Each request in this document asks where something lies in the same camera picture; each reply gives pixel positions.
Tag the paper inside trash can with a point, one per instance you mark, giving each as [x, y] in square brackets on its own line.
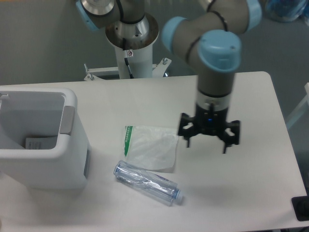
[41, 143]

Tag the white push-top trash can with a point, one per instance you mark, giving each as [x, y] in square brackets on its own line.
[38, 112]

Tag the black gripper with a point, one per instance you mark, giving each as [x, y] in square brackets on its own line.
[210, 122]

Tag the white frame at right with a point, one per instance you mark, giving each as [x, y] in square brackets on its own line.
[299, 110]

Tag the crushed clear plastic bottle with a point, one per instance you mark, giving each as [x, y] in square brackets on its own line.
[150, 184]

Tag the white green plastic bag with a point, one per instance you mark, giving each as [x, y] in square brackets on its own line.
[150, 148]

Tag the black device at table edge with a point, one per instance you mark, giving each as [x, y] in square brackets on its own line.
[301, 207]

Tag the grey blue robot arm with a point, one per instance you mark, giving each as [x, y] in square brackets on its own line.
[209, 44]

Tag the blue plastic bag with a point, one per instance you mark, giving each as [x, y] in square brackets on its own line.
[284, 11]

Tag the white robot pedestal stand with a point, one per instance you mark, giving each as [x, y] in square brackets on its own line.
[133, 45]

